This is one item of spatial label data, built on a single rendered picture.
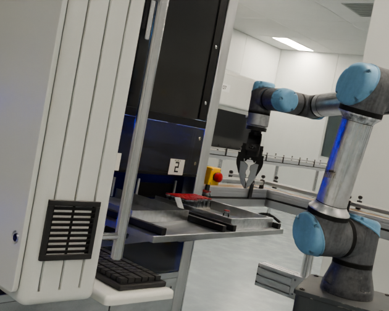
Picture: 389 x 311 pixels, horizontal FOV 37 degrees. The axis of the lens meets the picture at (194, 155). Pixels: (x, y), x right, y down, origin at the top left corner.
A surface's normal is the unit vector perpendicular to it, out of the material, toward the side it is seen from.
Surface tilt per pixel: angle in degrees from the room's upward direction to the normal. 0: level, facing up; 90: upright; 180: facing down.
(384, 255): 90
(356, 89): 82
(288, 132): 90
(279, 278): 90
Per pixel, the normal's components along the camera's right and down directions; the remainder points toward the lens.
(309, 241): -0.90, -0.01
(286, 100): 0.47, 0.12
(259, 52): 0.77, 0.18
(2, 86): -0.70, -0.09
